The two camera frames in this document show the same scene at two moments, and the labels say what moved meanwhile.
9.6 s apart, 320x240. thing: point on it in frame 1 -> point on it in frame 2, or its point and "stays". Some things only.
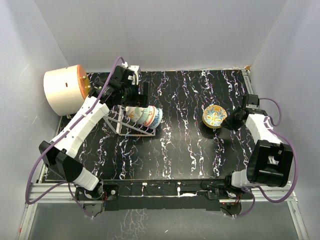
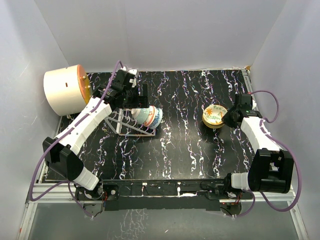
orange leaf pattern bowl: x=212 y=127 stays
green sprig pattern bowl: x=134 y=113 -> x=213 y=114
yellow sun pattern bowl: x=213 y=125 stays
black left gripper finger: x=138 y=100 stays
